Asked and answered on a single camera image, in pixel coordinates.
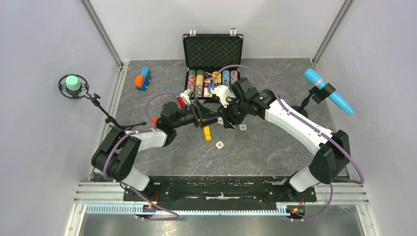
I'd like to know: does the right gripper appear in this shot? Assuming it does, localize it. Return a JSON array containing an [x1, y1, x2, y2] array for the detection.
[[217, 95, 249, 129]]

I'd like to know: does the black poker chip case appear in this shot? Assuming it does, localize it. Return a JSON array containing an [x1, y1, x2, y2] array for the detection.
[[182, 28, 243, 89]]

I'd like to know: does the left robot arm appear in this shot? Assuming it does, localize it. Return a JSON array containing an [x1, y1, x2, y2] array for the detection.
[[91, 100, 219, 201]]

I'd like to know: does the red 100 poker chip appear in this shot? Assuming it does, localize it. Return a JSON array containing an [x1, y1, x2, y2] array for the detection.
[[238, 124, 247, 131]]

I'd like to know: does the yellow arch block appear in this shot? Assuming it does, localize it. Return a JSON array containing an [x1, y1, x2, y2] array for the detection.
[[203, 126, 212, 141]]

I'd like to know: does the blue orange toy car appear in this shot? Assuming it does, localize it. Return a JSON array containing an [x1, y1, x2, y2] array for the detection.
[[135, 66, 151, 91]]

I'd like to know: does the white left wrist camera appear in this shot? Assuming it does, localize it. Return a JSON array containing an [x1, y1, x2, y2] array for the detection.
[[180, 89, 193, 106]]

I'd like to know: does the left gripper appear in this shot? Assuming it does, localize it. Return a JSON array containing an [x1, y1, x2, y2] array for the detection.
[[172, 98, 221, 129]]

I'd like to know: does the green microphone on stand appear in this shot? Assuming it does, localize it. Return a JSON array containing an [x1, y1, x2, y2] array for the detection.
[[58, 74, 147, 130]]

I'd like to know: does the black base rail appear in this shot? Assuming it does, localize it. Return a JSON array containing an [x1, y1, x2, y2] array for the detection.
[[142, 176, 317, 211]]

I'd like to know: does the blue microphone on stand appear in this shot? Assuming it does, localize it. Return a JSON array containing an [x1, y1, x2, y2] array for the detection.
[[292, 69, 354, 118]]

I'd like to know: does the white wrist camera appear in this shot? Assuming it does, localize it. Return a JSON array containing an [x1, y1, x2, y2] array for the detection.
[[211, 85, 233, 108], [180, 89, 193, 106]]

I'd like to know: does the red blue lego block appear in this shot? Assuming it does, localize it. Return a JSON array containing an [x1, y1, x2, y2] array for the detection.
[[176, 95, 185, 109]]

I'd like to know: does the yellow dealer button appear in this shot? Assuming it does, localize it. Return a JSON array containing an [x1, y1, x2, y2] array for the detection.
[[212, 71, 222, 84]]

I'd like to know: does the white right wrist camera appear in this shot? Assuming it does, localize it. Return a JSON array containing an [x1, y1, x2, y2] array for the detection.
[[211, 85, 233, 108]]

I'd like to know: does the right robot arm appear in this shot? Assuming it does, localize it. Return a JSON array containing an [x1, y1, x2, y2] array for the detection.
[[210, 78, 350, 201]]

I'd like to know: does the red poker chip near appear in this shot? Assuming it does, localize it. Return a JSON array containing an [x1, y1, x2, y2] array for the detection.
[[215, 141, 225, 149]]

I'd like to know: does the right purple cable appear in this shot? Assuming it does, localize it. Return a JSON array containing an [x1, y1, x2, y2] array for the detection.
[[211, 64, 365, 222]]

